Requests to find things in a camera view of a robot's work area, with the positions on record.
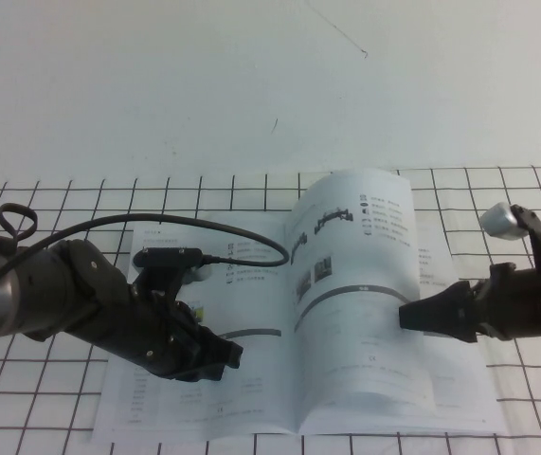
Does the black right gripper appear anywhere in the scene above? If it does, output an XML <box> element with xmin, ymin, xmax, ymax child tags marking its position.
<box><xmin>398</xmin><ymin>262</ymin><xmax>518</xmax><ymax>344</ymax></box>

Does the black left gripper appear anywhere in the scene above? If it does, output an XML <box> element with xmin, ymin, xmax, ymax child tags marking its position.
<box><xmin>90</xmin><ymin>279</ymin><xmax>244</xmax><ymax>384</ymax></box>

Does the white product booklet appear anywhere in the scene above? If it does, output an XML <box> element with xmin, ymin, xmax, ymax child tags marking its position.
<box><xmin>92</xmin><ymin>168</ymin><xmax>509</xmax><ymax>437</ymax></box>

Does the white black-grid tablecloth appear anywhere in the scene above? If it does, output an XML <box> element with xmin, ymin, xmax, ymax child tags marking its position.
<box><xmin>0</xmin><ymin>165</ymin><xmax>541</xmax><ymax>455</ymax></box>

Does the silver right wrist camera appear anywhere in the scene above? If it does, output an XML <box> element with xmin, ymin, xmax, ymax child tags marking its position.
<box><xmin>478</xmin><ymin>202</ymin><xmax>528</xmax><ymax>241</ymax></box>

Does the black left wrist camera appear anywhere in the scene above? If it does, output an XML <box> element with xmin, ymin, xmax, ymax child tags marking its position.
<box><xmin>133</xmin><ymin>246</ymin><xmax>204</xmax><ymax>270</ymax></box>

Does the black camera cable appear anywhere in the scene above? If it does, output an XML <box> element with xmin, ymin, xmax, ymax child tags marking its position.
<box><xmin>0</xmin><ymin>215</ymin><xmax>292</xmax><ymax>304</ymax></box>

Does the black looped cable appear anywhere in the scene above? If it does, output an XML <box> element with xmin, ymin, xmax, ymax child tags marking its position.
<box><xmin>0</xmin><ymin>202</ymin><xmax>39</xmax><ymax>241</ymax></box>

